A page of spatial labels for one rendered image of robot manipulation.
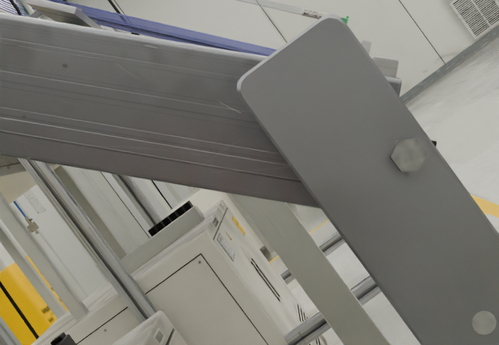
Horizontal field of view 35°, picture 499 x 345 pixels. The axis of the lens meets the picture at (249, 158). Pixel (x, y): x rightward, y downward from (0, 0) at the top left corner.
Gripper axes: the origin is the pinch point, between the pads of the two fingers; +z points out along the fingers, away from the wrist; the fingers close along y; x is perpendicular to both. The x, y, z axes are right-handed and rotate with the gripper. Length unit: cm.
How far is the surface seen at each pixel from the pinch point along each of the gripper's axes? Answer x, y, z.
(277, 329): 44, -41, 58
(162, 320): 19, 37, 47
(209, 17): -60, -703, -80
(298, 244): 34.4, 14.3, 33.0
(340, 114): 23, 110, 18
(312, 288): 39, 14, 39
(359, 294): 57, -36, 43
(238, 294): 33, -41, 54
